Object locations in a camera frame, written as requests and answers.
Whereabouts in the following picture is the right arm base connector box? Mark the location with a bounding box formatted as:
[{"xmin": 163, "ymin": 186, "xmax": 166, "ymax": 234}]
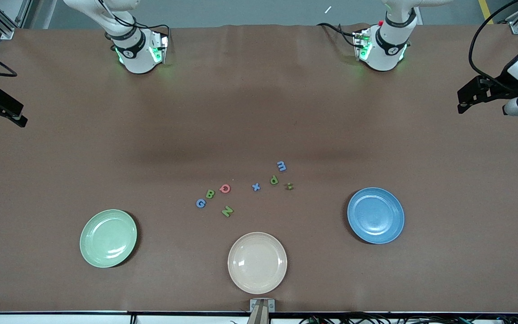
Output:
[{"xmin": 150, "ymin": 31, "xmax": 170, "ymax": 64}]

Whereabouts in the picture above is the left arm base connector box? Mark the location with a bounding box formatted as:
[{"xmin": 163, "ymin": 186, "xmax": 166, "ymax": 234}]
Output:
[{"xmin": 353, "ymin": 29, "xmax": 372, "ymax": 61}]

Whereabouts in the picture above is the green plate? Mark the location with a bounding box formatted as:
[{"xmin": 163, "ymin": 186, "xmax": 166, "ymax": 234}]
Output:
[{"xmin": 80, "ymin": 209, "xmax": 138, "ymax": 269}]

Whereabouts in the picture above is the blue plate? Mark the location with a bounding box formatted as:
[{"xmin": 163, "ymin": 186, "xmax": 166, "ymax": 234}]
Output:
[{"xmin": 347, "ymin": 187, "xmax": 405, "ymax": 245}]

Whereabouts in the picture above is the brown table cover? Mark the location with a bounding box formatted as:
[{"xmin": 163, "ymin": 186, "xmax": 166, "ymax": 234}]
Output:
[{"xmin": 0, "ymin": 22, "xmax": 518, "ymax": 313}]

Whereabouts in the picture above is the beige plate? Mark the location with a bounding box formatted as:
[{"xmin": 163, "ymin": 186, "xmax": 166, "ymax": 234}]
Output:
[{"xmin": 228, "ymin": 232, "xmax": 288, "ymax": 295}]

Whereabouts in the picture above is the black left base cable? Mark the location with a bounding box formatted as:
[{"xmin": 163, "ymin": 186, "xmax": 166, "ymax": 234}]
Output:
[{"xmin": 317, "ymin": 22, "xmax": 358, "ymax": 48}]

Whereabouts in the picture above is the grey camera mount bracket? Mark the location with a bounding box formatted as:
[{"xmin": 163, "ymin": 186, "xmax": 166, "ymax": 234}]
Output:
[{"xmin": 250, "ymin": 298, "xmax": 276, "ymax": 324}]

